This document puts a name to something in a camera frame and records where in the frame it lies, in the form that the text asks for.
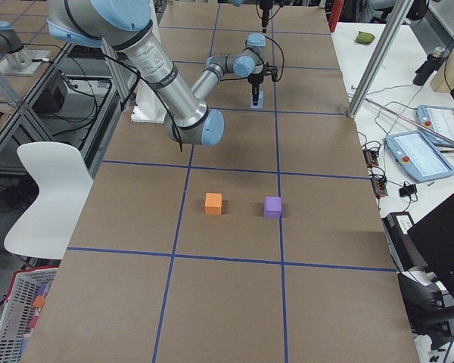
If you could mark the black power adapter box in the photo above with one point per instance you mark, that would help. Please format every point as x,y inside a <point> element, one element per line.
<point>402,249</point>

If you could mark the aluminium frame post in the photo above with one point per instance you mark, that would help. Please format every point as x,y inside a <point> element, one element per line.
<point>385,41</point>

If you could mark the orange foam block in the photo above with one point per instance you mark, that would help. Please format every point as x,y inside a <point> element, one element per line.
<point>213,204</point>

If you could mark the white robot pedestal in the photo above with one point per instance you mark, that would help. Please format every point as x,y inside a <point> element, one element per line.
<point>148,108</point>

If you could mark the green cloth pouch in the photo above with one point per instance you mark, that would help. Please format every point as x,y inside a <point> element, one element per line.
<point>364,38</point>

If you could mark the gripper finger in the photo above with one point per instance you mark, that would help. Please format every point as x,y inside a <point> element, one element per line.
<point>255,94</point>
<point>264,20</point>

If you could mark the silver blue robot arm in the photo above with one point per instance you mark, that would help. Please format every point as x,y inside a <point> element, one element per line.
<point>238,3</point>
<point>127,26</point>

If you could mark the white plastic chair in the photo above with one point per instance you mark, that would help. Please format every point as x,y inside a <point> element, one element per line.
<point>44,230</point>

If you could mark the white perforated basket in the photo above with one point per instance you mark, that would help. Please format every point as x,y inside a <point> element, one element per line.
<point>19,312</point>

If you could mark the blue teach pendant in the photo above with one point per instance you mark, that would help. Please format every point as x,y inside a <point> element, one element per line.
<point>439,120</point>
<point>419,157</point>

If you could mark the purple foam block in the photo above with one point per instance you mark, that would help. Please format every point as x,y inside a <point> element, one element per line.
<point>272,207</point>

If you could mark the light blue foam block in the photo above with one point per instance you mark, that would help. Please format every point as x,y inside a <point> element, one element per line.
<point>260,104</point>

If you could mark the black monitor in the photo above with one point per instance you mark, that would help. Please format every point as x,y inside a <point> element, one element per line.
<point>433,237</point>

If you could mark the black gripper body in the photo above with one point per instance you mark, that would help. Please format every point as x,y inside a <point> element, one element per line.
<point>255,79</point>
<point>264,13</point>

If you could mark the far blue teach pendant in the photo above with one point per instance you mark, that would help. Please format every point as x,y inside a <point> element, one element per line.
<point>439,120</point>

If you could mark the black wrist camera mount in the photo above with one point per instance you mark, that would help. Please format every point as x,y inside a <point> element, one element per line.
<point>271,70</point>

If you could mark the near blue teach pendant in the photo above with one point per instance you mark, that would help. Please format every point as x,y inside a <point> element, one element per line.
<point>419,157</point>

